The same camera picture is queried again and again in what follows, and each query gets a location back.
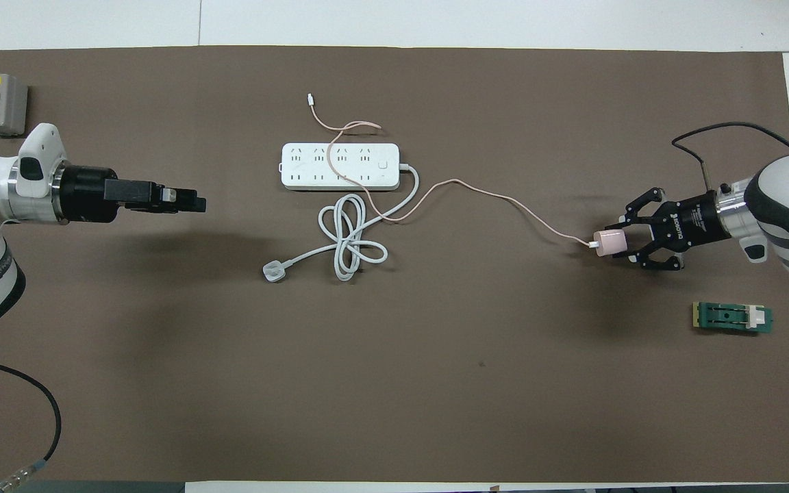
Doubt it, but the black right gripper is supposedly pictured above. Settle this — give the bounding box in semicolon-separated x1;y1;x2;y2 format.
605;185;734;273

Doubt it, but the white power cord with plug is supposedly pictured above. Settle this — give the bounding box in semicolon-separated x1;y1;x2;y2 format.
262;163;421;283

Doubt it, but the white power strip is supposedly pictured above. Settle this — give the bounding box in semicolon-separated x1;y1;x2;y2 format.
279;142;401;191

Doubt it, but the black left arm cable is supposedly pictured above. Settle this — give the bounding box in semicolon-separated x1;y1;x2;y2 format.
0;334;63;492

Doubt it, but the green knife switch block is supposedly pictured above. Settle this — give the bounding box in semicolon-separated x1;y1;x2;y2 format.
692;301;774;336

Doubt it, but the grey on-off switch box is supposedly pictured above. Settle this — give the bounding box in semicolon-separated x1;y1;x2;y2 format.
0;73;29;138

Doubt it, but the pink charging cable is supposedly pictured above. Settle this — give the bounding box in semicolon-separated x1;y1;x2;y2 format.
305;94;597;247

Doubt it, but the pink charger adapter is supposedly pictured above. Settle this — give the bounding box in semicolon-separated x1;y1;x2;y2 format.
592;230;630;258

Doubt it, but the brown table mat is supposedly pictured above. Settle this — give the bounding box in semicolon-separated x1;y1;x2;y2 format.
0;45;789;483

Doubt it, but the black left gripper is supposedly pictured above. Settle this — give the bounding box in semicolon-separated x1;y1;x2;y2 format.
63;166;208;225

